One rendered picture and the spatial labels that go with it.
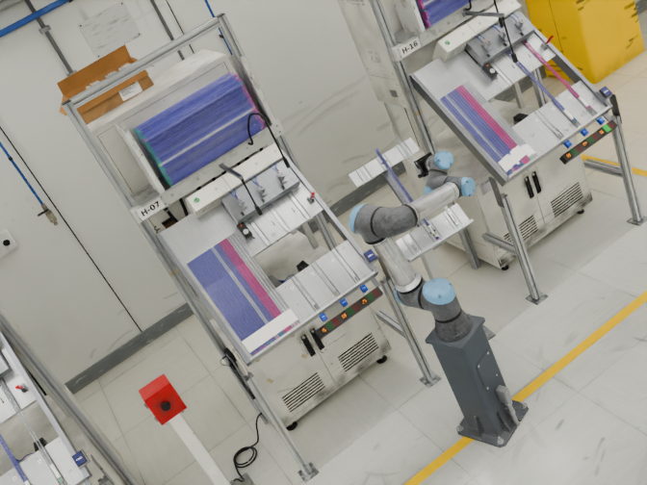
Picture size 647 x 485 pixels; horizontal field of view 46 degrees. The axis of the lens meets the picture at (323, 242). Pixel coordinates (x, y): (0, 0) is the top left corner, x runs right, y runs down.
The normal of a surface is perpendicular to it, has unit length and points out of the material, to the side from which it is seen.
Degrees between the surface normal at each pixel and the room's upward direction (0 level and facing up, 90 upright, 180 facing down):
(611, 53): 90
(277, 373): 90
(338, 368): 90
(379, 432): 0
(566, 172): 90
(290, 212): 45
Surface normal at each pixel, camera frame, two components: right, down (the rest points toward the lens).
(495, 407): 0.70, 0.08
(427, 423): -0.39, -0.79
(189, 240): 0.04, -0.35
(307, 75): 0.45, 0.29
